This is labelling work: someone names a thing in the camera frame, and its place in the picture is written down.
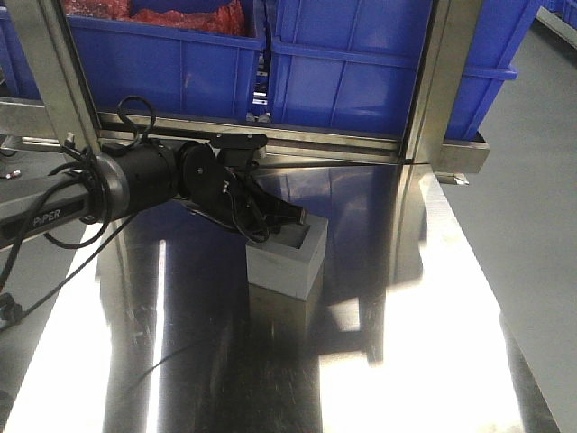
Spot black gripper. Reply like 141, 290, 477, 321
179, 155, 308, 244

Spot gray foam base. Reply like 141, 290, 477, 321
246, 214, 328, 300

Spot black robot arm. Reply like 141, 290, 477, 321
1, 134, 307, 248

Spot blue bin on shelf right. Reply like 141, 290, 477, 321
265, 1, 540, 141

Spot blue bin on shelf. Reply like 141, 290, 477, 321
265, 1, 540, 141
69, 10, 266, 120

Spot blue bin on shelf left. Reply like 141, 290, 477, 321
69, 10, 266, 120

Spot stainless steel shelf rack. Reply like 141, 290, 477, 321
0, 0, 492, 186

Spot red bagged parts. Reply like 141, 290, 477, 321
61, 1, 247, 36

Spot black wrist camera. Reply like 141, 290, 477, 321
209, 133, 268, 170

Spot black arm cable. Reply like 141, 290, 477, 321
0, 95, 157, 335

